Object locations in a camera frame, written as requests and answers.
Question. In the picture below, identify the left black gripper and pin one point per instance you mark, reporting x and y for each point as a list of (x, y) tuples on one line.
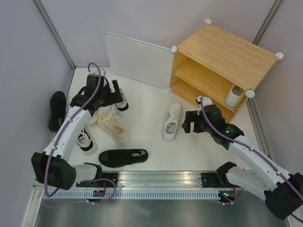
[(117, 96)]

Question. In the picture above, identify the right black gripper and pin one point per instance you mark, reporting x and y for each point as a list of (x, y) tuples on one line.
[(191, 116)]

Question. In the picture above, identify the black and white sneaker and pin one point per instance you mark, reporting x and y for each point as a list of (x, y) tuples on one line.
[(122, 108)]

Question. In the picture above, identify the white leather sneaker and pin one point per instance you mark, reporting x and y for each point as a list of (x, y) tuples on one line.
[(234, 96), (171, 121)]

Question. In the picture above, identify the beige lace sneaker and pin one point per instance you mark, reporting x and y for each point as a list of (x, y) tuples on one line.
[(111, 125)]

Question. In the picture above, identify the white translucent cabinet door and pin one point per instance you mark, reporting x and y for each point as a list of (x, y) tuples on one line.
[(140, 60)]

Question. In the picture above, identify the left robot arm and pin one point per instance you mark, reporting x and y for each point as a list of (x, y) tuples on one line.
[(51, 166)]

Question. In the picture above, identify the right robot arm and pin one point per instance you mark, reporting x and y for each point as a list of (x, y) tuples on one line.
[(281, 191)]

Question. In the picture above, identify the wooden shoe cabinet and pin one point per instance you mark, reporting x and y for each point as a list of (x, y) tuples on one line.
[(212, 60)]

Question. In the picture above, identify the black canvas sneaker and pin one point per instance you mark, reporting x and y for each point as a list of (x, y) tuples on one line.
[(116, 158), (58, 111)]

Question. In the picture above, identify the aluminium rail with cable duct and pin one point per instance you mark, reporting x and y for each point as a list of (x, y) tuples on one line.
[(151, 185)]

